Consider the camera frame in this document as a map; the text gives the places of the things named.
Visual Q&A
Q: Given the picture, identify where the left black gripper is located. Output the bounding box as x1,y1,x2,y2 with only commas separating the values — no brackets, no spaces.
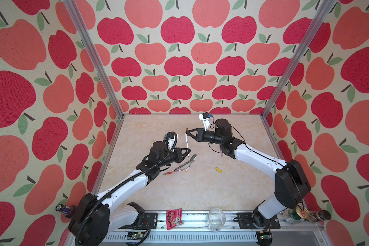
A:
157,148,191,169

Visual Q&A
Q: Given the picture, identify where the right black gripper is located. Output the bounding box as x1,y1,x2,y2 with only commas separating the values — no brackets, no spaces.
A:
186,126,223,147

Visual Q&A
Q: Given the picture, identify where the white pen brown end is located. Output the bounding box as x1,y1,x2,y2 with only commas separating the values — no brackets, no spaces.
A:
185,133,189,149

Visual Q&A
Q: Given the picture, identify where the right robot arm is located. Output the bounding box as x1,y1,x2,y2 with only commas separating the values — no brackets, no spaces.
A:
186,118,311,229

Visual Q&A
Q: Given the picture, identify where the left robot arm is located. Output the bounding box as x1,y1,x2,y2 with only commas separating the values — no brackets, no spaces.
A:
68,140,191,246

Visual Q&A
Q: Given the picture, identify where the green pen cap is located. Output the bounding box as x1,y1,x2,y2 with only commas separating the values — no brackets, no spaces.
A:
190,154,197,162

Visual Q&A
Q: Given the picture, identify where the green marker pen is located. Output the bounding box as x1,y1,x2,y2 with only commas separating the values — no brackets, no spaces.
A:
174,161,191,171

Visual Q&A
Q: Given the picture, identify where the red gel pen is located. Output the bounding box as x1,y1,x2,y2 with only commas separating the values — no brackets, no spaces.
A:
164,169,185,175

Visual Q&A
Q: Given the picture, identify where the pink snack packet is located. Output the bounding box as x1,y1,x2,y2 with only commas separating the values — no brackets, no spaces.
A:
166,208,184,230

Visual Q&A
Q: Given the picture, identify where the clear plastic cup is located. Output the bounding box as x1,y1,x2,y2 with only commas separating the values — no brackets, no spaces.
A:
207,208,226,232

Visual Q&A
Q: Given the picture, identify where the green drink can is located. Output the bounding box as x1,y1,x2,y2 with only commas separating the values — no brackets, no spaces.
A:
283,207,310,224

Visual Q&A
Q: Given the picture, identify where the purple bottle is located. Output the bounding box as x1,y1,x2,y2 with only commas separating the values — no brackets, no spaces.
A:
55,204,77,218

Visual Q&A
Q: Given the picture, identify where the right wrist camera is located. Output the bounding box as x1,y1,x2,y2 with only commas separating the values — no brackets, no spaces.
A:
199,112,212,131

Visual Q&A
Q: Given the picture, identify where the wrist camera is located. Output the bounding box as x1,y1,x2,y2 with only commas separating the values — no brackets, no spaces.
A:
163,132,177,150
199,112,212,131

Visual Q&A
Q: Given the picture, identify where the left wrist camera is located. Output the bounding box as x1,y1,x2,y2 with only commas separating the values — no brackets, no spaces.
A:
163,132,177,150

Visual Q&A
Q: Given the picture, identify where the right thin black cable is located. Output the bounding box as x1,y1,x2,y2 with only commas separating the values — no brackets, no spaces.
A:
207,124,305,213

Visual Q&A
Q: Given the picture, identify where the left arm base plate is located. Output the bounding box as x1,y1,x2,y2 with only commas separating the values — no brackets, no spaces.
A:
121,212,158,230

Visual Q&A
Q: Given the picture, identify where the aluminium front rail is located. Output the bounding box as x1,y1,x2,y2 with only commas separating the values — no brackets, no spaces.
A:
98,211,332,246

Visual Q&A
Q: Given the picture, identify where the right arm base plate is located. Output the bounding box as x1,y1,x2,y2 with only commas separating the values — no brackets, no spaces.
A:
233,213,281,229

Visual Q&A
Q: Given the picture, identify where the left black corrugated cable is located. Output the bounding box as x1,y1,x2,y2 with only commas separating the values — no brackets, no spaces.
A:
74,131,178,244

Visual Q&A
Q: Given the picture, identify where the left aluminium corner post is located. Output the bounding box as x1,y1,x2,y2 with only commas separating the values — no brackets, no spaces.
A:
64,1,124,120

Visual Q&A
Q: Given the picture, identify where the aluminium corner post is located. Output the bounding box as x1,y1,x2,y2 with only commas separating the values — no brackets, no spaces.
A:
261,0,337,120
64,1,124,120

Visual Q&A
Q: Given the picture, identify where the right aluminium corner post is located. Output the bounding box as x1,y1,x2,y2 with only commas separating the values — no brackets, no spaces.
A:
261,0,337,120

